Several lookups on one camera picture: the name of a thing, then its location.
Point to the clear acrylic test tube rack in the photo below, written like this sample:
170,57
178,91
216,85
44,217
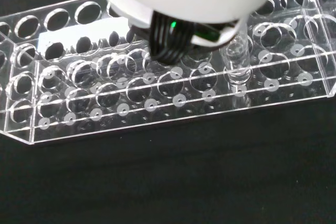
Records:
157,87

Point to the black bench cloth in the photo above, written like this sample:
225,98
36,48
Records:
183,179

